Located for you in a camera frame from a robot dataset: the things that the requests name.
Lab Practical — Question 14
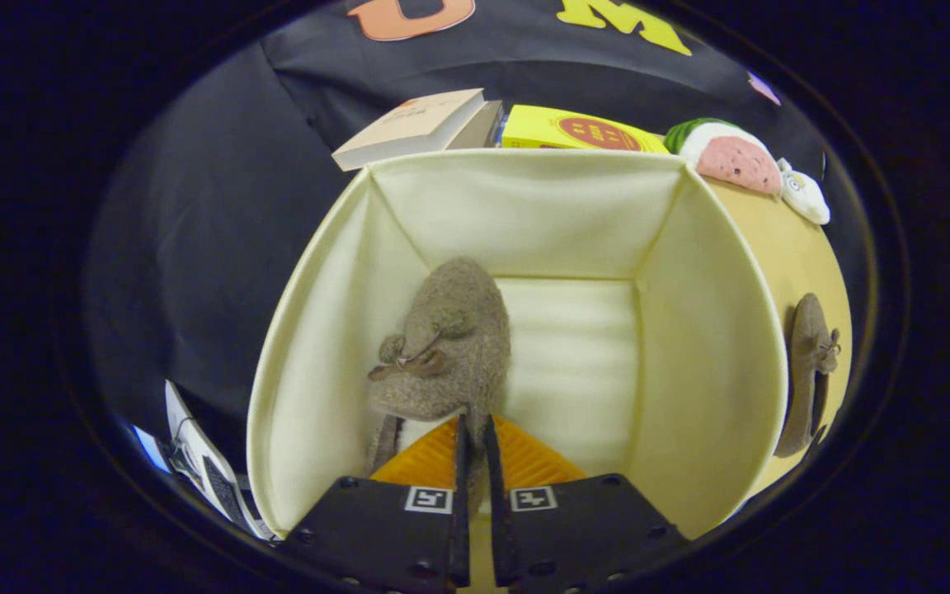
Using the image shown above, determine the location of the yellow book with red circle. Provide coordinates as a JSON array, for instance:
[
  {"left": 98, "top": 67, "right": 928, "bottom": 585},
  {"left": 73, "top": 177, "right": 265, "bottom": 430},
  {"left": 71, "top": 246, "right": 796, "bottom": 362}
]
[{"left": 501, "top": 105, "right": 672, "bottom": 155}]

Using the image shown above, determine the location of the beige cover book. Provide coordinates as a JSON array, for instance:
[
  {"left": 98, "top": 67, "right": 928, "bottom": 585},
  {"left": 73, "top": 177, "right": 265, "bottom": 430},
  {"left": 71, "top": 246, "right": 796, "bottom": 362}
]
[{"left": 332, "top": 88, "right": 488, "bottom": 172}]

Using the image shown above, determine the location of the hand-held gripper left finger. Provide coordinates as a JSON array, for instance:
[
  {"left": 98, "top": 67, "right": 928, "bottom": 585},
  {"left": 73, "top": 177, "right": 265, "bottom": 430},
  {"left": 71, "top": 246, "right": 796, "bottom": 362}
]
[{"left": 281, "top": 414, "right": 472, "bottom": 594}]

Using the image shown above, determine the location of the watermelon slice plush toy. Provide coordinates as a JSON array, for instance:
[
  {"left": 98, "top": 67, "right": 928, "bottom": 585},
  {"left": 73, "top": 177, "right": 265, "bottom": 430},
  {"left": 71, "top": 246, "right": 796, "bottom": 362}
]
[{"left": 663, "top": 117, "right": 783, "bottom": 196}]

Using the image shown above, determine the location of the brown felt slipper shoe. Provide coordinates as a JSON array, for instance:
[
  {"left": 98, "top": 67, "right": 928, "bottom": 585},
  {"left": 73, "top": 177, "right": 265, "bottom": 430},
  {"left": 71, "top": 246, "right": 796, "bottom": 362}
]
[
  {"left": 364, "top": 257, "right": 513, "bottom": 496},
  {"left": 774, "top": 293, "right": 843, "bottom": 459}
]

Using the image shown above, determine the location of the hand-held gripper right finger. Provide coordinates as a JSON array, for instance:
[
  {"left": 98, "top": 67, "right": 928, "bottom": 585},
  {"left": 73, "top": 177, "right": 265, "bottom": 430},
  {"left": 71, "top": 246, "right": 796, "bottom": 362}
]
[{"left": 483, "top": 415, "right": 690, "bottom": 594}]

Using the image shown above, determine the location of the black backdrop cloth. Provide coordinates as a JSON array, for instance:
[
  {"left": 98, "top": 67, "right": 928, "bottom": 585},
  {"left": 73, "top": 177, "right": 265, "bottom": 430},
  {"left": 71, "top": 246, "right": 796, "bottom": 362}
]
[{"left": 87, "top": 0, "right": 826, "bottom": 463}]

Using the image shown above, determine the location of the cream fabric storage box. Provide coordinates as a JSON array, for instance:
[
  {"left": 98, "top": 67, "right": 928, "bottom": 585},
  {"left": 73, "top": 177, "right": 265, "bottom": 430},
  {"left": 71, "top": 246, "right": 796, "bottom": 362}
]
[{"left": 246, "top": 148, "right": 789, "bottom": 541}]

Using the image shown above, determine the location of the grey cover book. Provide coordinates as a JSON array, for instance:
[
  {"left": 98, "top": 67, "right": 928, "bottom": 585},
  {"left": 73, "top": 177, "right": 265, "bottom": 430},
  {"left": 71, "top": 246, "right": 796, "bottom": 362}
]
[{"left": 446, "top": 101, "right": 505, "bottom": 151}]

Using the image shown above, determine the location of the small white plush toy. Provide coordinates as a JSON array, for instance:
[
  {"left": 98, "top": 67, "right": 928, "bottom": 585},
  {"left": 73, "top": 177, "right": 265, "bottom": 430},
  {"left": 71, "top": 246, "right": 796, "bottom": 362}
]
[{"left": 776, "top": 158, "right": 831, "bottom": 226}]

